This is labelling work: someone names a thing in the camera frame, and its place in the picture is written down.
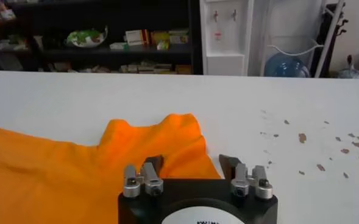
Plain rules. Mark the yellow green medicine box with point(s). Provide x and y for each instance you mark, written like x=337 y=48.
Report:
x=160 y=36

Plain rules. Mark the pile of small medicine boxes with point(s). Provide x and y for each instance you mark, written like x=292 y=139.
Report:
x=154 y=67

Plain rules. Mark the bowl of green snack bags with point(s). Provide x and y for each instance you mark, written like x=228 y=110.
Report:
x=86 y=38

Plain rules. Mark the blue water jug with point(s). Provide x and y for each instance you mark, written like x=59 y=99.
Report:
x=284 y=67

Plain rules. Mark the pink plastic bottle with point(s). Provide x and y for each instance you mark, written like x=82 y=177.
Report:
x=6 y=10

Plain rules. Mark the black shelf unit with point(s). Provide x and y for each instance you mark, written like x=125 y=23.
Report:
x=194 y=30

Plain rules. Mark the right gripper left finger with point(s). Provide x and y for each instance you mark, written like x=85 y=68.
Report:
x=150 y=176

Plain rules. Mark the black tripod stand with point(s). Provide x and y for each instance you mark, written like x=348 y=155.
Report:
x=319 y=51

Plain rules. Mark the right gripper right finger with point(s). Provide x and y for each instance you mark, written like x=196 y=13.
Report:
x=240 y=178

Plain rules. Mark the white red medicine box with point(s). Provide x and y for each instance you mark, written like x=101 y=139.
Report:
x=135 y=37

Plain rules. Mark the stacked pale medicine boxes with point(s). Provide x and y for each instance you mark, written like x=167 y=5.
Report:
x=179 y=37

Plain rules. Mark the small green box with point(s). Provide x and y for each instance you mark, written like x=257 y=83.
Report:
x=163 y=45

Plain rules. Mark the clear plastic bag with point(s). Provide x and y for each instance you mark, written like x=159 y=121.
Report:
x=353 y=73

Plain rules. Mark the large white table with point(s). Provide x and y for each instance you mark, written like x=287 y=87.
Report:
x=258 y=97

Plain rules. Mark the white water dispenser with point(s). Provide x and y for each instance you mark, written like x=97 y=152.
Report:
x=225 y=64

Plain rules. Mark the flat white box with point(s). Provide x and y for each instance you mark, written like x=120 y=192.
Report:
x=118 y=46

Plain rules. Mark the orange t-shirt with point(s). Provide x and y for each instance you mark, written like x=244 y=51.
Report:
x=60 y=176

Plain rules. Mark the white metal jug rack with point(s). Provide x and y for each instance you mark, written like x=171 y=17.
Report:
x=330 y=39

